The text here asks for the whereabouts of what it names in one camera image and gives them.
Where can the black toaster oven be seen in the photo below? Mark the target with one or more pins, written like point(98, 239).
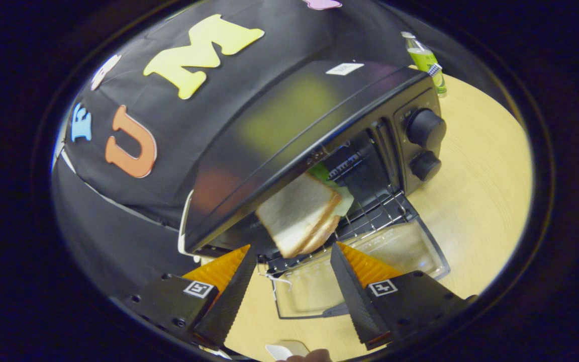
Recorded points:
point(279, 125)

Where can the green label drink bottle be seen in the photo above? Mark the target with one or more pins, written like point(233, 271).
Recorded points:
point(427, 56)

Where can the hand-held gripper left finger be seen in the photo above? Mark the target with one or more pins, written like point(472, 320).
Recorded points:
point(229, 296)

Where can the white bread sandwich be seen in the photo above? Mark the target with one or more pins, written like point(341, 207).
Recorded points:
point(294, 211)

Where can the blue checkered strip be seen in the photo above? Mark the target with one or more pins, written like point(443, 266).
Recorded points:
point(435, 69)

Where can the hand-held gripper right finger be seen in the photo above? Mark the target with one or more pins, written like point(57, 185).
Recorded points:
point(357, 296)

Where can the white plate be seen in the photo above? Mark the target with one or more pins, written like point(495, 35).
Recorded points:
point(277, 352)

